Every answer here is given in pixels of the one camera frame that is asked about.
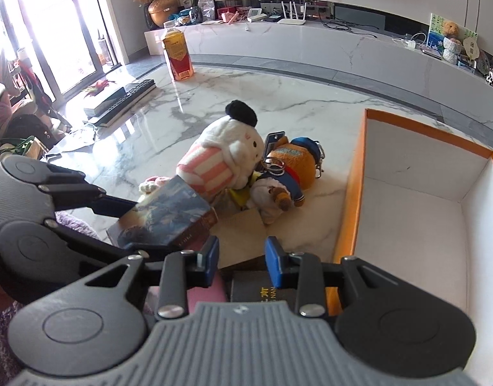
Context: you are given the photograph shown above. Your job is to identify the white marble tv cabinet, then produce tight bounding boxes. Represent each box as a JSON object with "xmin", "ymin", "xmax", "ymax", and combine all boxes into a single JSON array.
[{"xmin": 143, "ymin": 19, "xmax": 493, "ymax": 133}]

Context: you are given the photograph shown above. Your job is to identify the white round fan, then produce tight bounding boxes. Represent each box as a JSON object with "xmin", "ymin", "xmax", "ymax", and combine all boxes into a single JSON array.
[{"xmin": 463, "ymin": 36, "xmax": 480, "ymax": 68}]

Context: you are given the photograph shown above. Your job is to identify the black keyboard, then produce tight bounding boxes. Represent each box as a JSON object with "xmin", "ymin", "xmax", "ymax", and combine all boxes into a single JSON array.
[{"xmin": 84, "ymin": 79, "xmax": 157, "ymax": 127}]

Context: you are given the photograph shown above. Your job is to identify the brown cardboard box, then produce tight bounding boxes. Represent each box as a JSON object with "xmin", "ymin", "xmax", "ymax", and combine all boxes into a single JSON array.
[{"xmin": 211, "ymin": 209, "xmax": 267, "ymax": 268}]

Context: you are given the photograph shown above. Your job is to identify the white plush black hat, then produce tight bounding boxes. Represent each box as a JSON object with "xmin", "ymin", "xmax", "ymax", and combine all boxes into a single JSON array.
[{"xmin": 176, "ymin": 99, "xmax": 265, "ymax": 201}]

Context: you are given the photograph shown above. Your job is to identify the white crochet bunny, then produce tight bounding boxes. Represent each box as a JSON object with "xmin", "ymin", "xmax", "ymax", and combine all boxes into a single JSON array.
[{"xmin": 139, "ymin": 176, "xmax": 171, "ymax": 195}]

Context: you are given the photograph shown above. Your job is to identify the orange tea bottle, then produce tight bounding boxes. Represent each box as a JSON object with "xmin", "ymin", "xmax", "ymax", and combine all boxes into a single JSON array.
[{"xmin": 161, "ymin": 28, "xmax": 194, "ymax": 81}]

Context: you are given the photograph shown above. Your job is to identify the small bear plush blue shirt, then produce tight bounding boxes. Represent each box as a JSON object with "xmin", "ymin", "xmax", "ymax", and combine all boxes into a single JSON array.
[{"xmin": 246, "ymin": 172, "xmax": 305, "ymax": 225}]

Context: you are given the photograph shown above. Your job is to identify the dark illustrated book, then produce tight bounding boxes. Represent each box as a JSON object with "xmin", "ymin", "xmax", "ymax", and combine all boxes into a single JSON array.
[{"xmin": 107, "ymin": 176, "xmax": 218, "ymax": 249}]

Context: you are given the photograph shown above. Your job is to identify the orange white cardboard box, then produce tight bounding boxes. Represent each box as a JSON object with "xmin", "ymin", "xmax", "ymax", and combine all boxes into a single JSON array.
[{"xmin": 333, "ymin": 109, "xmax": 493, "ymax": 385}]

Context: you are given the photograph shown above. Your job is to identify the white wifi router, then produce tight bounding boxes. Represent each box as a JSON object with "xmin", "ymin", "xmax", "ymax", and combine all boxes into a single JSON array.
[{"xmin": 278, "ymin": 1, "xmax": 307, "ymax": 26}]

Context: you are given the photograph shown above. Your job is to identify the copper round vase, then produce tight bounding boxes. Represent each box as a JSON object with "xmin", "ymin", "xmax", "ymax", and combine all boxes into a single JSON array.
[{"xmin": 148, "ymin": 0, "xmax": 178, "ymax": 28}]

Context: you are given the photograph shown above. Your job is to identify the pink case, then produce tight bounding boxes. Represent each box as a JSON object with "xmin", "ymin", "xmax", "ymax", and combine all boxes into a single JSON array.
[{"xmin": 143, "ymin": 274, "xmax": 228, "ymax": 315}]

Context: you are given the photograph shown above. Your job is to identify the teddy bear on cabinet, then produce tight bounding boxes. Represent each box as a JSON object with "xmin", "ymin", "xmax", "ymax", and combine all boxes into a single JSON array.
[{"xmin": 443, "ymin": 20, "xmax": 463, "ymax": 65}]

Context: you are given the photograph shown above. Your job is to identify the orange plush blue cap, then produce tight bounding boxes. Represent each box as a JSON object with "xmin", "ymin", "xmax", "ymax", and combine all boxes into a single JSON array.
[{"xmin": 267, "ymin": 137, "xmax": 325, "ymax": 190}]

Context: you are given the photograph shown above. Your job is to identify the green picture card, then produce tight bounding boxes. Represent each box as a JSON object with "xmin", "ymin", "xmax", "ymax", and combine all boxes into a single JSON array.
[{"xmin": 426, "ymin": 13, "xmax": 479, "ymax": 65}]

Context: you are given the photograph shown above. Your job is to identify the black box gold lettering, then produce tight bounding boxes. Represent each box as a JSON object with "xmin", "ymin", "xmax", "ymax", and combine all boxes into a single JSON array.
[{"xmin": 231, "ymin": 271, "xmax": 296, "ymax": 308}]

